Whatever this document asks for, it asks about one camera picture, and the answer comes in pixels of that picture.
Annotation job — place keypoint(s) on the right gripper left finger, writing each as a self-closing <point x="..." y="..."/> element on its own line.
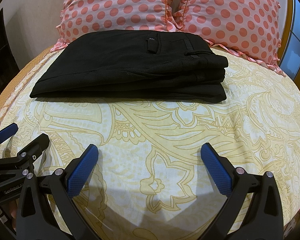
<point x="35" y="219"/>

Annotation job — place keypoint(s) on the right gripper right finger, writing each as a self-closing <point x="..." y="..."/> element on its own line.
<point x="264" y="217"/>

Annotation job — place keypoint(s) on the black pants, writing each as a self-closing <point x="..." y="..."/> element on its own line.
<point x="136" y="64"/>

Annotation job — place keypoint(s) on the person's left hand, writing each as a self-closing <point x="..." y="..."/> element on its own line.
<point x="12" y="210"/>

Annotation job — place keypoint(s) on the yellow patterned bedsheet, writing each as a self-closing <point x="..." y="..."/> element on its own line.
<point x="149" y="181"/>

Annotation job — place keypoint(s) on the left pink polka-dot pillow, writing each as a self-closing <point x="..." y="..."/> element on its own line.
<point x="79" y="17"/>

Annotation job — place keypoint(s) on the pink polka-dot pillow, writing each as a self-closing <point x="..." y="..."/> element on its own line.
<point x="79" y="17"/>
<point x="245" y="28"/>

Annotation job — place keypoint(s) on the right pink polka-dot pillow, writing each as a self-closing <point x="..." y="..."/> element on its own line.
<point x="245" y="28"/>

